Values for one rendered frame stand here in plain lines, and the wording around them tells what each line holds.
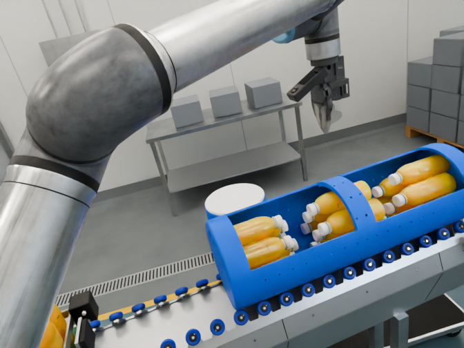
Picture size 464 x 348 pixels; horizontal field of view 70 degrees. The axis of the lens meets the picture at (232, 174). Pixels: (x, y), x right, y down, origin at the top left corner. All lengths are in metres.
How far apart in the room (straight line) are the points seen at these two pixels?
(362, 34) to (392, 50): 0.50
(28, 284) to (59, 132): 0.18
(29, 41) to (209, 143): 2.24
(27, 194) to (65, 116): 0.12
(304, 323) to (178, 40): 0.95
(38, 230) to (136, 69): 0.22
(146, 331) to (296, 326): 0.48
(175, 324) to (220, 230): 0.37
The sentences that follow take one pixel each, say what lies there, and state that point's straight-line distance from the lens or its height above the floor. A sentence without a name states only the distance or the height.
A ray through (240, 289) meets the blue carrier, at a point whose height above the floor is 1.10.
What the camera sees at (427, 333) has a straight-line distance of 2.13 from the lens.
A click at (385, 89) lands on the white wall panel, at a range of 5.03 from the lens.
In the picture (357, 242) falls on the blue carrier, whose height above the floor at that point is 1.10.
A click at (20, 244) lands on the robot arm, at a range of 0.46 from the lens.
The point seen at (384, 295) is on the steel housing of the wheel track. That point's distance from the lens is 1.29.
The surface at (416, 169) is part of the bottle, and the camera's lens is 1.29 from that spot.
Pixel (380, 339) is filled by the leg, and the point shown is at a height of 0.35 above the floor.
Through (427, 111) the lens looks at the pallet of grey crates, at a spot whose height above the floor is 0.40.
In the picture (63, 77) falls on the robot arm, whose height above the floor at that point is 1.74.
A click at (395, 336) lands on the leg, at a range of 1.60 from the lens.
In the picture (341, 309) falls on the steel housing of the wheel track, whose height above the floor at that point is 0.86.
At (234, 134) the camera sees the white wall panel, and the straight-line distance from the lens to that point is 4.33.
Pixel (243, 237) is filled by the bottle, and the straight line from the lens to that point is 1.01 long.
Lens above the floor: 1.76
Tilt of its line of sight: 24 degrees down
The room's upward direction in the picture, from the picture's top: 12 degrees counter-clockwise
